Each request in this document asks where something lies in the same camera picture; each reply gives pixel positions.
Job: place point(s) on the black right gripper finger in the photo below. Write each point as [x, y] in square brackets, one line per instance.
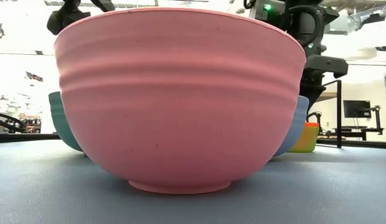
[311, 93]

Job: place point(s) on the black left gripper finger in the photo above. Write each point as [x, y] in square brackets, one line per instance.
[104, 5]

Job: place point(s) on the large blue bowl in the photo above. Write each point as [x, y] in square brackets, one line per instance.
[297, 124]

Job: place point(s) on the small yellow bowl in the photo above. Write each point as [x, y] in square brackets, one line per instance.
[306, 141]

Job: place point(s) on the large green bowl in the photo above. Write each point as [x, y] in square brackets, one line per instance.
[63, 124]

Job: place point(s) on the large pink bowl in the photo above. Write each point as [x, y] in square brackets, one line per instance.
[180, 109]

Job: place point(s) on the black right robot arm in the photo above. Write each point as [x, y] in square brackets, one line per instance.
[308, 28]

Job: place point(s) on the black computer monitor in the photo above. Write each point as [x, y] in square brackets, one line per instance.
[356, 109]

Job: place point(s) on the black background desk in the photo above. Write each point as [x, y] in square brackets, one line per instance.
[362, 133]

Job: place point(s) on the blue table mat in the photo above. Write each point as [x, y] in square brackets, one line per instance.
[56, 186]

